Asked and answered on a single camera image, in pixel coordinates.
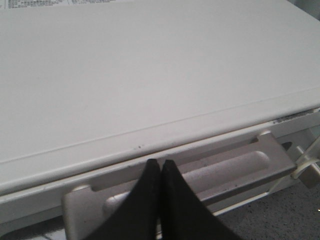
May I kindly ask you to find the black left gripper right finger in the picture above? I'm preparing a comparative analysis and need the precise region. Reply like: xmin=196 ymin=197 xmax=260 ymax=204
xmin=159 ymin=160 xmax=241 ymax=240

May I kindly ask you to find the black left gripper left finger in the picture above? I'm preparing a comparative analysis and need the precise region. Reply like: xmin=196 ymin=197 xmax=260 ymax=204
xmin=86 ymin=159 xmax=161 ymax=240

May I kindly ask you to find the silver oven door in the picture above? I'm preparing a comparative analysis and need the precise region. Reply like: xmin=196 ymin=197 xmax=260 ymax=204
xmin=0 ymin=129 xmax=320 ymax=240

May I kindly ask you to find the white Toshiba toaster oven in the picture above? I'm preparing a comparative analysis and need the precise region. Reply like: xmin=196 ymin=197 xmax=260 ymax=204
xmin=0 ymin=0 xmax=320 ymax=232

